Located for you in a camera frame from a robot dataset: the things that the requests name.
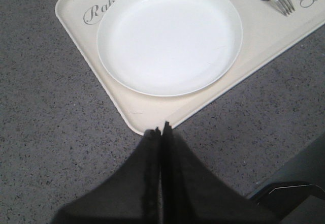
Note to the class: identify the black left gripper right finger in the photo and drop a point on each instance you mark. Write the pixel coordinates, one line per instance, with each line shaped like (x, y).
(192, 194)

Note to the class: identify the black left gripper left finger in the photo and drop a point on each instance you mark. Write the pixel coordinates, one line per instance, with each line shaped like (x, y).
(130, 195)

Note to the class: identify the white round plate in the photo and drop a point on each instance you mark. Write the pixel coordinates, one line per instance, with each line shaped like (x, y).
(168, 48)

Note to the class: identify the black device at table edge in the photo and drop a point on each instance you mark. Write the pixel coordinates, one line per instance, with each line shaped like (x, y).
(300, 178)

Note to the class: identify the cream rabbit serving tray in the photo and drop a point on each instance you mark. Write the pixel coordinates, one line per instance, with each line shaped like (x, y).
(266, 34)

